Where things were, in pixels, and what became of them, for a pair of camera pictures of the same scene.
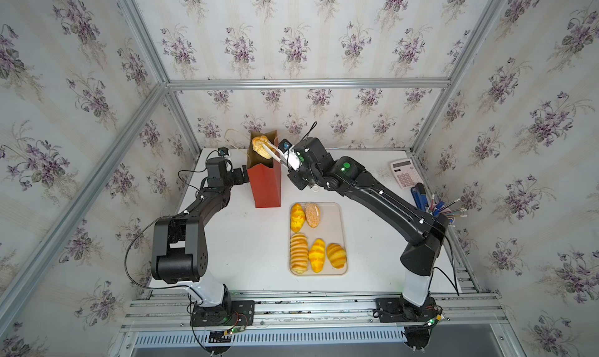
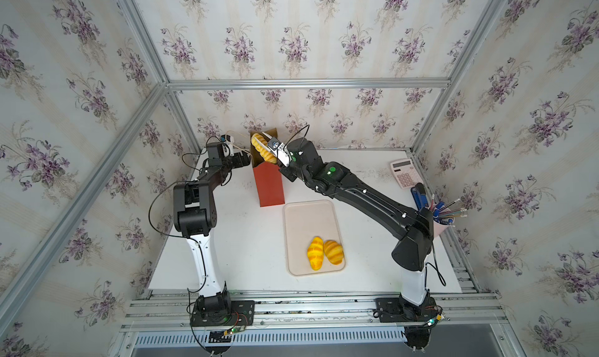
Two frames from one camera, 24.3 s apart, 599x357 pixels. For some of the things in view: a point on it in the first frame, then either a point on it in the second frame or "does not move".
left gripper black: [235, 174] to [242, 162]
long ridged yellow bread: [299, 253] to [268, 156]
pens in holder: [440, 208] does not move
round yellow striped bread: [337, 255] does not move
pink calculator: [405, 172] does not move
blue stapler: [420, 196] does not move
